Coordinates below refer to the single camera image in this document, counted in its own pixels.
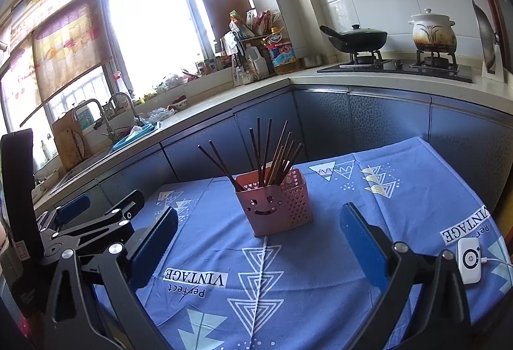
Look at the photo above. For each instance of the black gas stove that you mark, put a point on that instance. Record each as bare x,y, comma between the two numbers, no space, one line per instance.
400,67

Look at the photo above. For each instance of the white portable device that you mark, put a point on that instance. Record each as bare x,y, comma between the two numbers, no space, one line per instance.
471,261

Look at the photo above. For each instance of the wooden cutting board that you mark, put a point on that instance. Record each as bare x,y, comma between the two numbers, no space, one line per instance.
66,141

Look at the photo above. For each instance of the seasoning rack with packets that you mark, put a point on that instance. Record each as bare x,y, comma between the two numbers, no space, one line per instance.
252,25

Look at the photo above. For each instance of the steel pan lid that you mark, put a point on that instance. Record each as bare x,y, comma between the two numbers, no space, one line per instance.
483,37

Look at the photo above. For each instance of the bunch of wooden chopsticks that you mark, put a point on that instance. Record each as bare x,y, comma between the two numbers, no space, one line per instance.
275,167

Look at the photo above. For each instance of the row of seasoning bottles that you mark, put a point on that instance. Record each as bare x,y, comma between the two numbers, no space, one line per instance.
208,65

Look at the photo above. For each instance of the pink plastic utensil holder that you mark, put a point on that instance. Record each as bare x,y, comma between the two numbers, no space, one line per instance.
244,221

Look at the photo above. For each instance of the black wok with lid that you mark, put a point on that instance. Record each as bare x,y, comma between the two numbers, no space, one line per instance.
358,39

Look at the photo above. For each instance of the clear plastic bag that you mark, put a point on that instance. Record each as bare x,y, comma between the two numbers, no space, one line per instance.
158,115

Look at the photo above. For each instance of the blue plastic basin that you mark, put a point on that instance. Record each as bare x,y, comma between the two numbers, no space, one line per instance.
132,135

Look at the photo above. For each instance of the yellow cooking oil bottle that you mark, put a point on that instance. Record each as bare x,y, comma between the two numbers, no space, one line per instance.
284,53

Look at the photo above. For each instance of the angular steel faucet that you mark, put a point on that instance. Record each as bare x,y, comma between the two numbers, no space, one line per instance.
106,125

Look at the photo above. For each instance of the steel kitchen sink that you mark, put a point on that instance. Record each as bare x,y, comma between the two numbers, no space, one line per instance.
88,161

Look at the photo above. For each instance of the white plastic jug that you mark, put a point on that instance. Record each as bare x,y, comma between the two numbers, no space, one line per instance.
256,61

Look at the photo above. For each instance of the blue printed tablecloth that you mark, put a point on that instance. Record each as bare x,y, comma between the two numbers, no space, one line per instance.
320,253

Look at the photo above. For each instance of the white ceramic clay pot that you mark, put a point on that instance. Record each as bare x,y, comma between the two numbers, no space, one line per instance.
433,33

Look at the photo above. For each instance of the printed roller blind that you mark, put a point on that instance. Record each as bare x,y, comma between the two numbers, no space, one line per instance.
68,53
20,85

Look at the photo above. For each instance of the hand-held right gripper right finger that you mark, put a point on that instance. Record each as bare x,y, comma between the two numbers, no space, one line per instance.
362,245

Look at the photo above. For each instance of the curved steel faucet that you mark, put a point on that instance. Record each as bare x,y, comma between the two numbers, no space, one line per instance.
134,111

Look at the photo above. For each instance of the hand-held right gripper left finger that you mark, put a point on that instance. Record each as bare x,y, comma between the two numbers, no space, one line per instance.
154,245

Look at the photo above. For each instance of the blue printed box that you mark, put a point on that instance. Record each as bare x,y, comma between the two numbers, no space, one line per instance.
85,116

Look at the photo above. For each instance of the pink top spray bottle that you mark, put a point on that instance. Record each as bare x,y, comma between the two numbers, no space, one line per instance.
122,93

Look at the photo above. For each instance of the small patterned bowl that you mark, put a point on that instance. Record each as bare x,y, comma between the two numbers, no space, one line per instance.
179,103

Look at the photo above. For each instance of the brown window panel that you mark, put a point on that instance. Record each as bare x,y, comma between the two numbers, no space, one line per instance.
226,9

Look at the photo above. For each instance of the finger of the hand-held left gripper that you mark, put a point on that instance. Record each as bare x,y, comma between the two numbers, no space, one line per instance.
104,223
75,205

